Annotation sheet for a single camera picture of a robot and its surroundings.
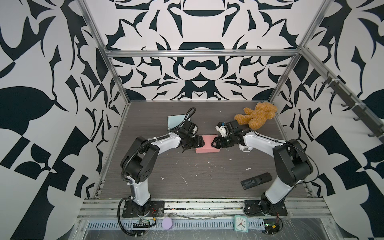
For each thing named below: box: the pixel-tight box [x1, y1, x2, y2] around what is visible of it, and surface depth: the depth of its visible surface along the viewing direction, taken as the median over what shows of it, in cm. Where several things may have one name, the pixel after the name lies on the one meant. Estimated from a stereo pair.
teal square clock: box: [234, 215, 249, 233], surface depth 71 cm
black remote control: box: [240, 172, 273, 190], surface depth 83 cm
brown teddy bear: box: [234, 102, 277, 130], surface depth 104 cm
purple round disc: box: [162, 217, 174, 230], surface depth 65 cm
